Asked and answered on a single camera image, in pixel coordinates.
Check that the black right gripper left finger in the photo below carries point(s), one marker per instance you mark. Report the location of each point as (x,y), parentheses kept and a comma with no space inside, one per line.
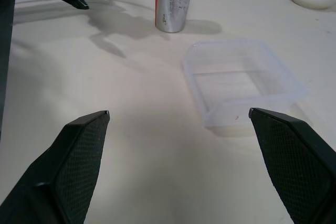
(65,171)

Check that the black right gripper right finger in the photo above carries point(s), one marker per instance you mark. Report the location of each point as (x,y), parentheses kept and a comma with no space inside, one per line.
(296,166)

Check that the silver metal can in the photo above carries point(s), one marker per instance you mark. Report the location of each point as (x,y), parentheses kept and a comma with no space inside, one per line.
(173,1)

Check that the clear plastic square container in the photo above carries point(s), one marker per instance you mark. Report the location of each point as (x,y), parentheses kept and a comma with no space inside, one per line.
(236,82)

